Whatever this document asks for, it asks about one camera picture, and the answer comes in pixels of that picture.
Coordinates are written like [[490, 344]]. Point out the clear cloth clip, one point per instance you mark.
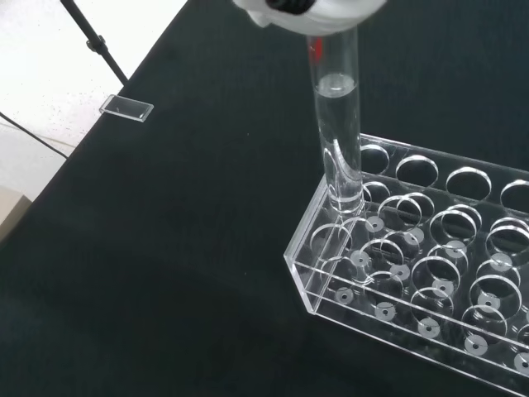
[[126, 108]]

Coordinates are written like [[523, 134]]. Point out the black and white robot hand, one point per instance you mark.
[[314, 18]]

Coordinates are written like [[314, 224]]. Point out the black tripod leg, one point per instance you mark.
[[99, 45]]

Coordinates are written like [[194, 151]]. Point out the clear acrylic test tube rack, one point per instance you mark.
[[434, 269]]

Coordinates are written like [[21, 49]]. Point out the black bench cloth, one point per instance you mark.
[[186, 248]]

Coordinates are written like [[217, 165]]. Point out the pale board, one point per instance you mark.
[[10, 211]]

